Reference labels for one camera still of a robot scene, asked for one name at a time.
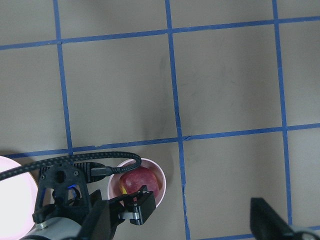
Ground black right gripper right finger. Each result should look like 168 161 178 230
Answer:
250 197 295 240

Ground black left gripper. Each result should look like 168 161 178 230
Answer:
32 162 156 226

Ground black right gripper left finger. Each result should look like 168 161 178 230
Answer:
76 200 110 240

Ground red apple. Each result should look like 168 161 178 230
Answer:
119 166 160 197

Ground small pink bowl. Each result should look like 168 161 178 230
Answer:
107 158 167 207

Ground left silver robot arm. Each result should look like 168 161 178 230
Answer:
24 163 156 240

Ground pink plate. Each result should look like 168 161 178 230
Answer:
0 172 38 240

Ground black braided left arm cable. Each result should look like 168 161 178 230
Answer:
0 151 142 181

